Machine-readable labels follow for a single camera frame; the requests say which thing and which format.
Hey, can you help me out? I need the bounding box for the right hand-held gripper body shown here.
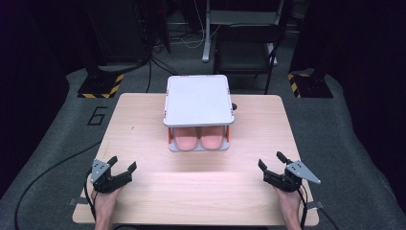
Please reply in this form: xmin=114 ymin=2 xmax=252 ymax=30
xmin=262 ymin=159 xmax=322 ymax=194

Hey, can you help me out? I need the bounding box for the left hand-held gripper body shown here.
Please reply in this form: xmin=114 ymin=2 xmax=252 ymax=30
xmin=90 ymin=159 xmax=126 ymax=195

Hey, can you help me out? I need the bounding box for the pink slipper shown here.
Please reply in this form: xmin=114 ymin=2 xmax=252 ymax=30
xmin=173 ymin=126 xmax=200 ymax=151
xmin=199 ymin=126 xmax=226 ymax=150

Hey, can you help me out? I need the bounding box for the white two-tier shoe rack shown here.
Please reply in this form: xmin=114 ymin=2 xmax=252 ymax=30
xmin=162 ymin=75 xmax=236 ymax=152

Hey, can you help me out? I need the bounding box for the person's left hand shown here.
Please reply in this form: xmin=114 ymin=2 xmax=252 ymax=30
xmin=90 ymin=186 xmax=124 ymax=213

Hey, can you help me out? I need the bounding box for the person's right hand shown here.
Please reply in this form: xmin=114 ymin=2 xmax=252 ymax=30
xmin=273 ymin=186 xmax=304 ymax=216

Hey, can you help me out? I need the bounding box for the grey tape piece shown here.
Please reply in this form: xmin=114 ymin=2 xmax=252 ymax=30
xmin=68 ymin=196 xmax=89 ymax=206
xmin=306 ymin=199 xmax=326 ymax=211

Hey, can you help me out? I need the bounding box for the black yellow-striped stand base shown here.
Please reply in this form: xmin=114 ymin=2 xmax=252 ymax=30
xmin=77 ymin=65 xmax=125 ymax=100
xmin=286 ymin=68 xmax=335 ymax=99

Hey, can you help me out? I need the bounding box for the black folding chair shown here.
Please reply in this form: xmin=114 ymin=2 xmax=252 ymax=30
xmin=213 ymin=24 xmax=280 ymax=96

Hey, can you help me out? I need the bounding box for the dark equipment box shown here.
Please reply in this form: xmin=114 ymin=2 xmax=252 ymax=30
xmin=90 ymin=0 xmax=151 ymax=65

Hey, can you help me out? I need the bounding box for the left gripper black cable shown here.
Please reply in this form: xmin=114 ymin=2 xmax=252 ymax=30
xmin=83 ymin=169 xmax=98 ymax=222

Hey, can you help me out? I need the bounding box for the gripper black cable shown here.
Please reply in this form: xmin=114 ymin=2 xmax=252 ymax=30
xmin=83 ymin=169 xmax=98 ymax=222
xmin=297 ymin=183 xmax=341 ymax=230

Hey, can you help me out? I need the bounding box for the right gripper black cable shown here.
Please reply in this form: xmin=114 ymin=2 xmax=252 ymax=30
xmin=297 ymin=183 xmax=341 ymax=230

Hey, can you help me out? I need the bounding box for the long black floor cable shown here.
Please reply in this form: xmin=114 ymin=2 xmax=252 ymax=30
xmin=13 ymin=141 xmax=102 ymax=230

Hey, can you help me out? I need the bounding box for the black floor cable bundle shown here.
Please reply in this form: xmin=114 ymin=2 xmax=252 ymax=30
xmin=145 ymin=39 xmax=180 ymax=94

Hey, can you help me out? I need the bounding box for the white desk frame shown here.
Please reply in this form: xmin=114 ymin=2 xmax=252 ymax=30
xmin=201 ymin=0 xmax=285 ymax=67

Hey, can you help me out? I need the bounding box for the white cable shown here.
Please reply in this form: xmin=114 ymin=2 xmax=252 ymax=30
xmin=170 ymin=0 xmax=222 ymax=50

